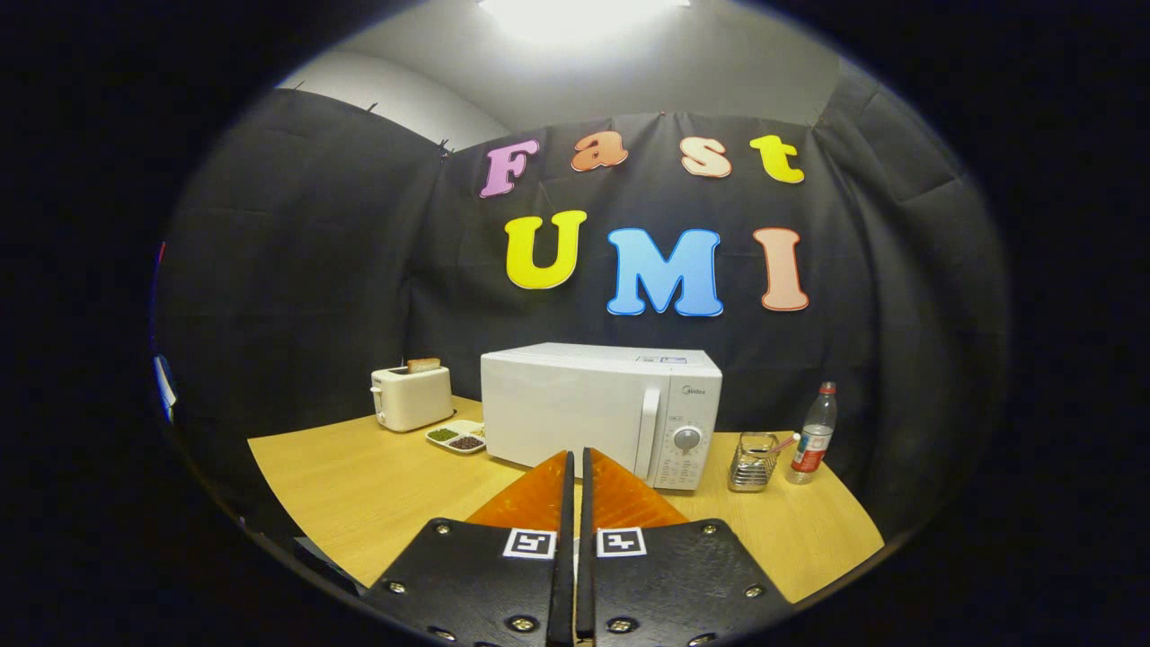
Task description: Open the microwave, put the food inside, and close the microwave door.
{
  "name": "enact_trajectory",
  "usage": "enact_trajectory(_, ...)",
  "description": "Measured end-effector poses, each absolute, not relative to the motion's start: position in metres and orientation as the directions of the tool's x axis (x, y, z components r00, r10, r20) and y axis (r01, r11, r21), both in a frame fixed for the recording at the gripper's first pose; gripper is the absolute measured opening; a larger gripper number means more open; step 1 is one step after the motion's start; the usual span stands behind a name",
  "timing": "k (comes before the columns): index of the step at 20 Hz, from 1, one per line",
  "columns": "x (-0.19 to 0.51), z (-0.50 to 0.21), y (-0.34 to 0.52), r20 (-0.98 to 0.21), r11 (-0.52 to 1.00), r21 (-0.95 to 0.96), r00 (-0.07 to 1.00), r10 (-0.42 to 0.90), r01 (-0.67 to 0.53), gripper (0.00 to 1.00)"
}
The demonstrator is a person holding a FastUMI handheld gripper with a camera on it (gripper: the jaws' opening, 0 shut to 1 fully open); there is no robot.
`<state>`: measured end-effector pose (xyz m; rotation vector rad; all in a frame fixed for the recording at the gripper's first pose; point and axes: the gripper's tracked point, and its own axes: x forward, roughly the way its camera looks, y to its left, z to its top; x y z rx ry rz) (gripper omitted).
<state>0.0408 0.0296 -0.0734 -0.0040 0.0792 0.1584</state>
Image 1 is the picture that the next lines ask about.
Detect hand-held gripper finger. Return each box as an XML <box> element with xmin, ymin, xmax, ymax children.
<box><xmin>575</xmin><ymin>447</ymin><xmax>796</xmax><ymax>647</ymax></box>
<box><xmin>364</xmin><ymin>449</ymin><xmax>576</xmax><ymax>647</ymax></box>

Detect white toaster oven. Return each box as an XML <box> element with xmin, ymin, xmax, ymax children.
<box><xmin>480</xmin><ymin>342</ymin><xmax>723</xmax><ymax>492</ymax></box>

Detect cream bread toaster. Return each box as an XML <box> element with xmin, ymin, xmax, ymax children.
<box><xmin>370</xmin><ymin>365</ymin><xmax>455</xmax><ymax>433</ymax></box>

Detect white divided bean dish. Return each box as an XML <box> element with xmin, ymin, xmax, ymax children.
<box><xmin>425</xmin><ymin>420</ymin><xmax>487</xmax><ymax>456</ymax></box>

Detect clear plastic water bottle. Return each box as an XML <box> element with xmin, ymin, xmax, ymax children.
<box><xmin>786</xmin><ymin>382</ymin><xmax>838</xmax><ymax>486</ymax></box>

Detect metal wire utensil holder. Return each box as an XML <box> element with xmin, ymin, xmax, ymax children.
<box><xmin>727</xmin><ymin>432</ymin><xmax>783</xmax><ymax>493</ymax></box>

